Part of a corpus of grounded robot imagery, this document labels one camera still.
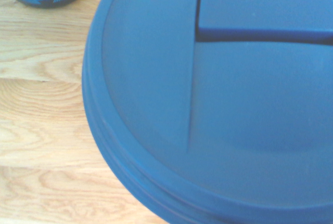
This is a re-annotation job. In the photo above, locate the blue plastic lid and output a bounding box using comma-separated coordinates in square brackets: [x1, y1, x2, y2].
[81, 0, 333, 224]

